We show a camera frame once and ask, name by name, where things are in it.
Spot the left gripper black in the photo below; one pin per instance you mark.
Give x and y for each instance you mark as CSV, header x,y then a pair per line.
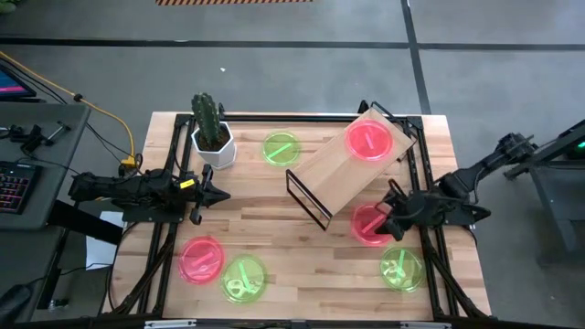
x,y
198,194

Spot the yellow label sticker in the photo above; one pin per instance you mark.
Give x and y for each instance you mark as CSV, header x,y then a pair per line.
x,y
187,183

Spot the dark grey low desk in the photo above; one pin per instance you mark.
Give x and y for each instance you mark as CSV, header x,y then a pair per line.
x,y
27,256

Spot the black computer mouse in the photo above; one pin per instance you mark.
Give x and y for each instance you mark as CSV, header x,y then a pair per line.
x,y
13,301

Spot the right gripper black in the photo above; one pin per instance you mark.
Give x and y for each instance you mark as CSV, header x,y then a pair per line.
x,y
411,208

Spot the black clamp tool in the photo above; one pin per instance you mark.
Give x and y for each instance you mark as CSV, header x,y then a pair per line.
x,y
34,137

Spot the black device with green light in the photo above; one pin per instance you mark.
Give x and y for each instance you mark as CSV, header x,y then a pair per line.
x,y
577,150

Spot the white faceted plant pot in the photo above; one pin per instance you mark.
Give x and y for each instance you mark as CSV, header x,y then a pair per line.
x,y
219,157

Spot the white paper sheet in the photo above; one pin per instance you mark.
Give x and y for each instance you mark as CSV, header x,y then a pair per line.
x,y
98,251

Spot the translucent pink plastic plate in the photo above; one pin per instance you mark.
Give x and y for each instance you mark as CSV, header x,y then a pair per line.
x,y
365,226
369,139
201,260

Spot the silver metal bracket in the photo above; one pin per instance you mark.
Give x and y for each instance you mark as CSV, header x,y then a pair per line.
x,y
170,324

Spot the wooden shelf with black frame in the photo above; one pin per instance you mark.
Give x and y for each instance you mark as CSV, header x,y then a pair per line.
x,y
333,176

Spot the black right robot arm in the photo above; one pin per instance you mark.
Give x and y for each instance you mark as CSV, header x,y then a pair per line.
x,y
461,178

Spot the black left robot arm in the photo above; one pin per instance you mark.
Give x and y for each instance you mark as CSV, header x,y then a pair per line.
x,y
128,189

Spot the grey metal side table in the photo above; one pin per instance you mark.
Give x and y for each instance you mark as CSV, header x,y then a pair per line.
x,y
560,219

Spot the computer screen with black bezel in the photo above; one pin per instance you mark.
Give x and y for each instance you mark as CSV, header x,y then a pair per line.
x,y
11,84

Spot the green cactus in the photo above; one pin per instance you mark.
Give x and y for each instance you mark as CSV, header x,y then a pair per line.
x,y
205,119

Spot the black aluminium rig frame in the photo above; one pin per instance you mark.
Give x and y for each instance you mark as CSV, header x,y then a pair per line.
x,y
155,256

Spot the backlit black keyboard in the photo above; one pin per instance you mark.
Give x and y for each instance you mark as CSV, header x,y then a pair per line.
x,y
16,187

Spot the translucent green plastic plate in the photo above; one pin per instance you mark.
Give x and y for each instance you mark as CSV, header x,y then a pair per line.
x,y
243,279
402,269
281,149

